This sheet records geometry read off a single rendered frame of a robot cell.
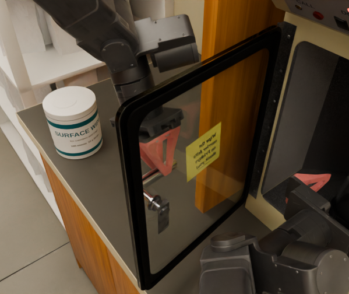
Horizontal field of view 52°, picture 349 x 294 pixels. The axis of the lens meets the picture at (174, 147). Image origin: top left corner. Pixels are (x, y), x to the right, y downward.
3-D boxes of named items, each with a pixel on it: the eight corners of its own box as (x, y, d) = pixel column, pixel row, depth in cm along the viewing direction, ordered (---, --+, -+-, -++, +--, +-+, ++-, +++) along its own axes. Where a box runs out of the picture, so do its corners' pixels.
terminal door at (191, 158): (246, 199, 79) (284, 23, 53) (141, 294, 64) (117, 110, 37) (243, 198, 80) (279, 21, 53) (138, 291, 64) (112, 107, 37)
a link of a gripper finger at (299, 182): (323, 154, 58) (283, 179, 54) (363, 180, 54) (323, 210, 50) (313, 182, 63) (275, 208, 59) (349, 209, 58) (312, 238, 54)
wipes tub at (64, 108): (90, 123, 107) (81, 79, 97) (111, 147, 100) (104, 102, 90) (48, 140, 102) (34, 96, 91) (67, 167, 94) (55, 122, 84)
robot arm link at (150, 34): (86, -10, 44) (97, 48, 41) (177, -37, 43) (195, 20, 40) (115, 48, 55) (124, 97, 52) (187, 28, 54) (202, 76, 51)
